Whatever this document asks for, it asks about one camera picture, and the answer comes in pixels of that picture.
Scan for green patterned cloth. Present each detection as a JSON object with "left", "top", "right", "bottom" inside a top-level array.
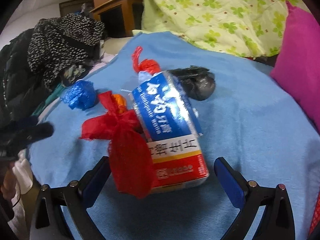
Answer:
[{"left": 61, "top": 64, "right": 89, "bottom": 86}]

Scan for magenta pillow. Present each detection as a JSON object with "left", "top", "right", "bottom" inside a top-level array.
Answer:
[{"left": 270, "top": 1, "right": 319, "bottom": 129}]

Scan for small red knotted bag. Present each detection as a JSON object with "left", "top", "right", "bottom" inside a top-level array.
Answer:
[{"left": 131, "top": 46, "right": 161, "bottom": 75}]

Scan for black white dotted garment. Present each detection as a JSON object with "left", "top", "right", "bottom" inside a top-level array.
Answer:
[{"left": 28, "top": 14, "right": 104, "bottom": 89}]

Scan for black jacket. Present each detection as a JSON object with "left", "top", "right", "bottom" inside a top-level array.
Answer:
[{"left": 0, "top": 29, "right": 50, "bottom": 127}]

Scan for large red plastic bag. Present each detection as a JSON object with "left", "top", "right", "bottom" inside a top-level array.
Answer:
[{"left": 80, "top": 91, "right": 156, "bottom": 199}]

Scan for orange plastic bag bundle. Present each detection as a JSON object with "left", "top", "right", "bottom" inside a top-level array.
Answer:
[{"left": 112, "top": 94, "right": 127, "bottom": 114}]

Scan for light blue tissue bundle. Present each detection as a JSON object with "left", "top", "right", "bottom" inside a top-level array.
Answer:
[{"left": 138, "top": 71, "right": 153, "bottom": 84}]

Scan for wooden nightstand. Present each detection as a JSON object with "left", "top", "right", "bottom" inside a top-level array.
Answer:
[{"left": 91, "top": 0, "right": 144, "bottom": 38}]

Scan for blue plastic bag ball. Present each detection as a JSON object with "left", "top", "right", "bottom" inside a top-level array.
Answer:
[{"left": 60, "top": 80, "right": 97, "bottom": 111}]

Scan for blue fleece blanket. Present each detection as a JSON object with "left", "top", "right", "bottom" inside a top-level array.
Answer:
[{"left": 28, "top": 33, "right": 319, "bottom": 239}]

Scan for teal garment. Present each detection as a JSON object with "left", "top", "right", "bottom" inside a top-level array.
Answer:
[{"left": 32, "top": 83, "right": 65, "bottom": 116}]

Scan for blue toothpaste box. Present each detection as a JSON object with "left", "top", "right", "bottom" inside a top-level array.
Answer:
[{"left": 129, "top": 70, "right": 203, "bottom": 142}]

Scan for person's left hand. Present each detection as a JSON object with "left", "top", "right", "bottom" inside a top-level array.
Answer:
[{"left": 1, "top": 163, "right": 17, "bottom": 202}]

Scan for black plastic trash bag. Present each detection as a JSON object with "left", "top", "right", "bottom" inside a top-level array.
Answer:
[{"left": 169, "top": 66, "right": 216, "bottom": 101}]

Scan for green clover print quilt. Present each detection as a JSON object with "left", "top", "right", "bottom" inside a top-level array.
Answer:
[{"left": 142, "top": 0, "right": 306, "bottom": 58}]

